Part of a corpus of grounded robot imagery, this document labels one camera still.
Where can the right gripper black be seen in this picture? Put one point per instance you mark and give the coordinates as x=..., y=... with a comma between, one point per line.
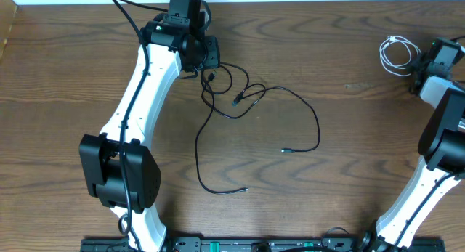
x=420, y=62

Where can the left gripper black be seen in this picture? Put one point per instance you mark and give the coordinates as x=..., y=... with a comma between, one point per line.
x=211, y=53

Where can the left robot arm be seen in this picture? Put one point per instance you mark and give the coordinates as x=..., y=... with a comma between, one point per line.
x=119, y=168

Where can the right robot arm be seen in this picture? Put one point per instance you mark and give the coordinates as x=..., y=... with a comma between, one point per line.
x=441, y=153

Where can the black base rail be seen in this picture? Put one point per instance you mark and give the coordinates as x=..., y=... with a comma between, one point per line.
x=196, y=244

